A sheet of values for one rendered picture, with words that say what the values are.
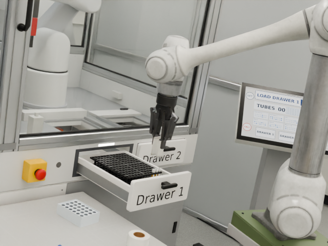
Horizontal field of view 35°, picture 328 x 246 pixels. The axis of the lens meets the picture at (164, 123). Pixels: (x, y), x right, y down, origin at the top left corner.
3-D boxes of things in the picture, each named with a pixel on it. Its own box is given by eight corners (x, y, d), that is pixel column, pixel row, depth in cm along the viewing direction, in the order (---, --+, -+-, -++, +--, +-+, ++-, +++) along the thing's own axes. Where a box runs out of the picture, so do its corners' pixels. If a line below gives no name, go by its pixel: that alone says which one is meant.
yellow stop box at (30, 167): (46, 181, 186) (49, 162, 184) (28, 184, 181) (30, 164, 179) (38, 176, 190) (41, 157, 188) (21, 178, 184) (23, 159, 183)
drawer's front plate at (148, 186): (186, 199, 199) (192, 172, 196) (129, 212, 178) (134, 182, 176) (183, 197, 200) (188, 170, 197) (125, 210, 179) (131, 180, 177)
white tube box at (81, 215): (98, 222, 180) (100, 212, 179) (80, 227, 173) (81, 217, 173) (74, 208, 187) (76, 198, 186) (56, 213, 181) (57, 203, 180)
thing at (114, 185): (181, 194, 198) (183, 179, 197) (130, 205, 180) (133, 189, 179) (114, 159, 225) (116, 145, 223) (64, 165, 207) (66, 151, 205)
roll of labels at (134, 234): (152, 247, 169) (154, 235, 168) (138, 253, 163) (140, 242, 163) (135, 238, 173) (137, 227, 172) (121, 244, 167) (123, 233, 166)
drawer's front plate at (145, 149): (183, 162, 242) (187, 139, 240) (136, 169, 222) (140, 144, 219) (180, 160, 243) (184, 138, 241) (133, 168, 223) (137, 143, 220)
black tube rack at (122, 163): (159, 187, 201) (162, 171, 199) (124, 194, 188) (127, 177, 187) (122, 167, 215) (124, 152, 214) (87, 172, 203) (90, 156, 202)
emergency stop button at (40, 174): (46, 180, 183) (48, 169, 182) (36, 181, 180) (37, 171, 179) (42, 177, 185) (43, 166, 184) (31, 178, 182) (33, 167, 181)
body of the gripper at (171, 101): (183, 96, 190) (178, 121, 192) (166, 91, 195) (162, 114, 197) (168, 97, 184) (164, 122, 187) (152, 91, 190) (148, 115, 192)
